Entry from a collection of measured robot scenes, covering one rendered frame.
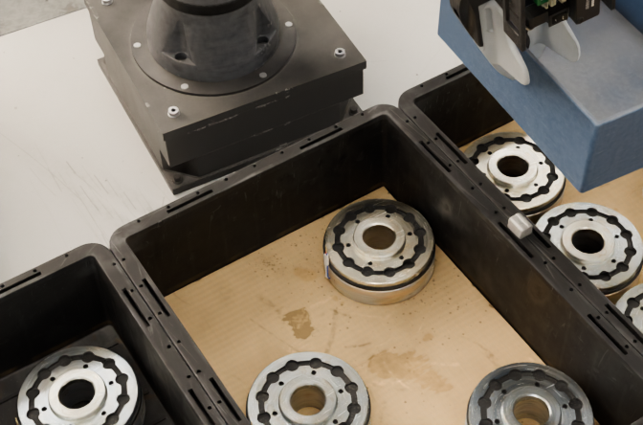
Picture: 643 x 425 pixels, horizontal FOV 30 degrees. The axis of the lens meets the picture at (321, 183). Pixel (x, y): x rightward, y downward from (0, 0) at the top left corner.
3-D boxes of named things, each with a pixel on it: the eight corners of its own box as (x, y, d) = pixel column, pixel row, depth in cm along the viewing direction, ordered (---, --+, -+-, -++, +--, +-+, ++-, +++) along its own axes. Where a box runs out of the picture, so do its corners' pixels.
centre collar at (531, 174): (476, 163, 116) (476, 158, 116) (519, 144, 118) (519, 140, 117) (505, 195, 114) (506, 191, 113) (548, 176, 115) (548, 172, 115)
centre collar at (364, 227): (343, 232, 111) (343, 227, 111) (389, 212, 113) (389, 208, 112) (368, 269, 108) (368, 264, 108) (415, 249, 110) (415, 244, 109)
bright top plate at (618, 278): (508, 234, 111) (509, 229, 111) (594, 190, 114) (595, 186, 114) (577, 309, 105) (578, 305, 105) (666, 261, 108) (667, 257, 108)
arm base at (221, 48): (136, 7, 141) (126, -60, 134) (260, -16, 144) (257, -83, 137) (162, 95, 132) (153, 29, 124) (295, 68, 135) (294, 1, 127)
